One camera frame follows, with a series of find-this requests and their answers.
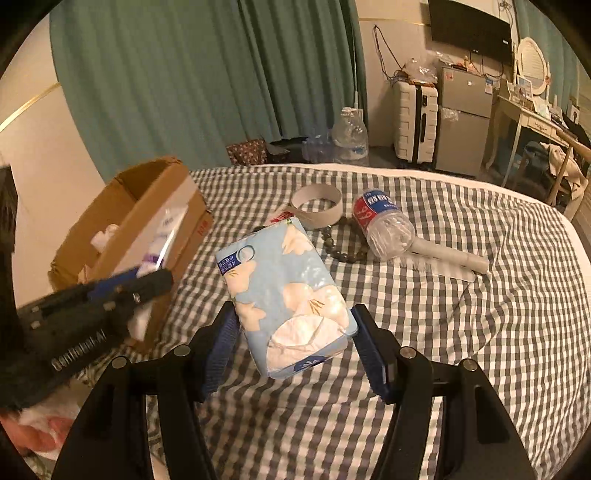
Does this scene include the wooden chair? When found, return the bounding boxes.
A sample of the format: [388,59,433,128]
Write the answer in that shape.
[545,131,591,217]

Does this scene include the black wall television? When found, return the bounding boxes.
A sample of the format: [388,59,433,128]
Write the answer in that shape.
[427,0,514,65]

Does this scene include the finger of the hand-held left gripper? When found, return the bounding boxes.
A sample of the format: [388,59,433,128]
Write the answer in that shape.
[88,268,175,304]

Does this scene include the dark bag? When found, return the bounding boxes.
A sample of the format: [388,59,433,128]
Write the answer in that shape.
[268,136,308,162]

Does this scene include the silver mini fridge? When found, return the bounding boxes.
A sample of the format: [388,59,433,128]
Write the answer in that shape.
[434,65,495,178]

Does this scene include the small red and white packet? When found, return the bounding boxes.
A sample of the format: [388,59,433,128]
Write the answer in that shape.
[264,210,296,228]

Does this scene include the narrow green curtain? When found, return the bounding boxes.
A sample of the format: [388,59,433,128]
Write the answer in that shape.
[515,0,578,93]

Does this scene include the dark wall cable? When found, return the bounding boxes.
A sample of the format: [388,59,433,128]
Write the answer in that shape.
[373,25,402,79]

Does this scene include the dark bead bracelet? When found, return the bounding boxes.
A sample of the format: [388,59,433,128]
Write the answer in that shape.
[318,217,370,264]

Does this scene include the clear plastic bottle red label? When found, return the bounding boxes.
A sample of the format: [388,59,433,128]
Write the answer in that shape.
[352,188,415,260]

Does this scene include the white tape roll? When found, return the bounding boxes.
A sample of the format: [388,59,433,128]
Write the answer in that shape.
[291,184,343,229]

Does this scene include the pack of small water bottles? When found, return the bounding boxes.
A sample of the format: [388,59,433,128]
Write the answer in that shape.
[302,134,335,162]

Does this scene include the wide green curtain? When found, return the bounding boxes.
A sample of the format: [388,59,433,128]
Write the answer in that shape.
[50,0,368,171]

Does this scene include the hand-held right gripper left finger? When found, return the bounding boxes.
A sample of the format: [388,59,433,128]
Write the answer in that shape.
[51,302,241,480]

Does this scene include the brown patterned bag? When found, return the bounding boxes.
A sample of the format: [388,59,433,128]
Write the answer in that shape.
[225,138,269,167]

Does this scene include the clear plastic bags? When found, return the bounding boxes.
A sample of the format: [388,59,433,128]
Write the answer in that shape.
[392,51,439,86]

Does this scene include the person's left hand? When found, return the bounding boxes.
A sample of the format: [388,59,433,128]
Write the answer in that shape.
[11,415,70,455]

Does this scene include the white ribbed suitcase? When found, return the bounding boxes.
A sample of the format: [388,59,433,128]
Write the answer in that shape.
[393,80,439,167]

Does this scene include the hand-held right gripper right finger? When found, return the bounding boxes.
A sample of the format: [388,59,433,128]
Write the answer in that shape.
[351,304,539,480]

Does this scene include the cream dressing table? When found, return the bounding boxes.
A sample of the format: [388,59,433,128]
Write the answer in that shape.
[482,90,578,185]

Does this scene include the cream clothing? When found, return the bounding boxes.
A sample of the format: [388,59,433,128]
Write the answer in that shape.
[542,143,589,204]

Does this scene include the white oval vanity mirror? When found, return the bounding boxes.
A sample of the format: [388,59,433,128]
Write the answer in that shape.
[515,38,552,97]

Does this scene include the grey checked bed sheet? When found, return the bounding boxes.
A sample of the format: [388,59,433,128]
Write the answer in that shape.
[76,164,591,480]

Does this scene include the blue floral tissue pack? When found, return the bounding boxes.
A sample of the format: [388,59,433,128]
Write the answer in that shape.
[215,218,360,381]

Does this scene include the brown cardboard box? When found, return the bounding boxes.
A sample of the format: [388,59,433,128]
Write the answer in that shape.
[48,157,215,354]

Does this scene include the white cloth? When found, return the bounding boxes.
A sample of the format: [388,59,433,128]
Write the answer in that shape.
[90,224,121,250]

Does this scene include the large clear water jug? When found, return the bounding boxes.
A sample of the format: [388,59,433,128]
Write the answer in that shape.
[331,106,369,162]

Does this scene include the white comb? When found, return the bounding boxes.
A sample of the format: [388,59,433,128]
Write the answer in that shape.
[394,237,490,280]

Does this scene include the white cream tube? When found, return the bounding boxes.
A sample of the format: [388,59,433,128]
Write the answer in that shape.
[139,205,190,278]

